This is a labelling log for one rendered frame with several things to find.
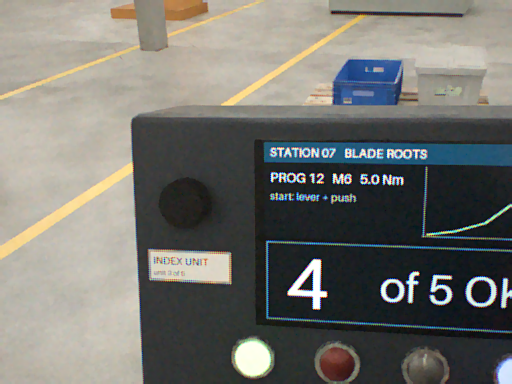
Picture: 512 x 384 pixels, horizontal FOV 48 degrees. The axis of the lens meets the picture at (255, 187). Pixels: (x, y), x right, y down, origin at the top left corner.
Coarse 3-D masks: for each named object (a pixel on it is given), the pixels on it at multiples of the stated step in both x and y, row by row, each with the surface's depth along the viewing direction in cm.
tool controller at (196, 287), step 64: (192, 128) 33; (256, 128) 32; (320, 128) 32; (384, 128) 31; (448, 128) 30; (192, 192) 32; (256, 192) 33; (320, 192) 32; (384, 192) 31; (448, 192) 31; (192, 256) 34; (256, 256) 33; (384, 256) 32; (448, 256) 32; (192, 320) 35; (256, 320) 34; (384, 320) 33; (448, 320) 32
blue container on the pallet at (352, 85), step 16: (352, 64) 413; (368, 64) 410; (384, 64) 406; (400, 64) 403; (336, 80) 373; (352, 80) 418; (368, 80) 414; (384, 80) 411; (400, 80) 389; (336, 96) 366; (352, 96) 364; (368, 96) 360; (384, 96) 358
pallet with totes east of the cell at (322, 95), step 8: (320, 88) 426; (328, 88) 425; (408, 88) 415; (416, 88) 414; (312, 96) 411; (320, 96) 410; (328, 96) 410; (400, 96) 398; (408, 96) 398; (416, 96) 398; (480, 96) 393; (312, 104) 395; (320, 104) 394; (328, 104) 394; (400, 104) 383; (408, 104) 382; (416, 104) 382; (480, 104) 376; (488, 104) 381
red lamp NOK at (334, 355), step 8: (328, 344) 34; (336, 344) 33; (344, 344) 33; (320, 352) 34; (328, 352) 33; (336, 352) 33; (344, 352) 33; (352, 352) 33; (320, 360) 34; (328, 360) 33; (336, 360) 33; (344, 360) 33; (352, 360) 33; (320, 368) 34; (328, 368) 33; (336, 368) 33; (344, 368) 33; (352, 368) 33; (328, 376) 33; (336, 376) 33; (344, 376) 33; (352, 376) 34
